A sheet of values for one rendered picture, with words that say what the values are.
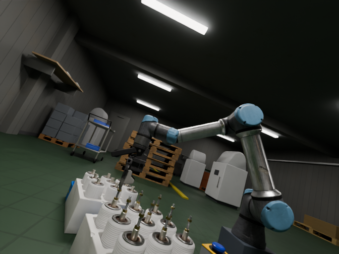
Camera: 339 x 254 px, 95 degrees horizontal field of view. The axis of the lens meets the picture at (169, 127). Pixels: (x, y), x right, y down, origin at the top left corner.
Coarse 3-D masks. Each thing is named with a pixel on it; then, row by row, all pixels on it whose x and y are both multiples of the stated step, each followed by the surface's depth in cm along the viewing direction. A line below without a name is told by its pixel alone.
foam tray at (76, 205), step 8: (80, 184) 104; (72, 192) 106; (80, 192) 92; (72, 200) 96; (80, 200) 84; (88, 200) 86; (96, 200) 88; (104, 200) 93; (120, 200) 102; (72, 208) 87; (80, 208) 84; (88, 208) 86; (96, 208) 88; (72, 216) 82; (80, 216) 84; (72, 224) 82; (80, 224) 84; (64, 232) 80; (72, 232) 82
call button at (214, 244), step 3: (213, 243) 48; (216, 243) 49; (213, 246) 47; (216, 246) 47; (219, 246) 47; (222, 246) 48; (213, 249) 47; (216, 249) 46; (219, 249) 46; (222, 249) 46; (219, 252) 46; (222, 252) 47
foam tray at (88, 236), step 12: (84, 216) 69; (96, 216) 71; (84, 228) 64; (96, 228) 61; (84, 240) 59; (96, 240) 54; (72, 252) 63; (84, 252) 55; (96, 252) 49; (108, 252) 51
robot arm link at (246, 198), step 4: (244, 192) 82; (248, 192) 78; (244, 196) 80; (248, 196) 77; (244, 200) 79; (248, 200) 75; (244, 204) 78; (248, 204) 74; (244, 208) 77; (248, 208) 73; (240, 212) 79; (244, 212) 76; (248, 212) 74; (248, 216) 74; (252, 216) 72; (256, 220) 72
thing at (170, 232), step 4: (156, 224) 72; (160, 224) 69; (156, 228) 70; (160, 228) 68; (168, 228) 68; (172, 228) 69; (176, 228) 71; (168, 232) 67; (172, 232) 68; (168, 236) 67
